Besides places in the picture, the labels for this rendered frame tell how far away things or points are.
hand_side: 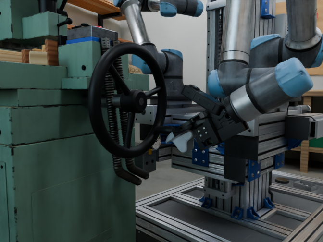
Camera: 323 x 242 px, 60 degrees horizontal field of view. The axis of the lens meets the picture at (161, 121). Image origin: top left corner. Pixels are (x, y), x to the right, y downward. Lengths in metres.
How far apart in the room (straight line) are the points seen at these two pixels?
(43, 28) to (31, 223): 0.55
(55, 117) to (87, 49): 0.19
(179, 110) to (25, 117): 0.86
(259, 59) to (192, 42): 3.18
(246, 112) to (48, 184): 0.52
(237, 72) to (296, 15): 0.35
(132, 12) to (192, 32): 2.83
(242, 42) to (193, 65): 3.49
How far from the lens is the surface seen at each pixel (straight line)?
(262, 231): 1.41
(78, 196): 0.86
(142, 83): 1.03
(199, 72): 4.18
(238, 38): 0.76
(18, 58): 0.90
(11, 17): 1.03
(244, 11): 0.79
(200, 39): 4.24
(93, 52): 0.73
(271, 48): 1.14
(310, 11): 1.02
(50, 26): 0.93
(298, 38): 1.07
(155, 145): 1.01
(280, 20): 1.62
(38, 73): 0.75
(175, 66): 1.42
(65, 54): 0.81
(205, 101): 0.66
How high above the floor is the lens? 0.83
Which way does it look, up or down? 6 degrees down
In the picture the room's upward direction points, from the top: straight up
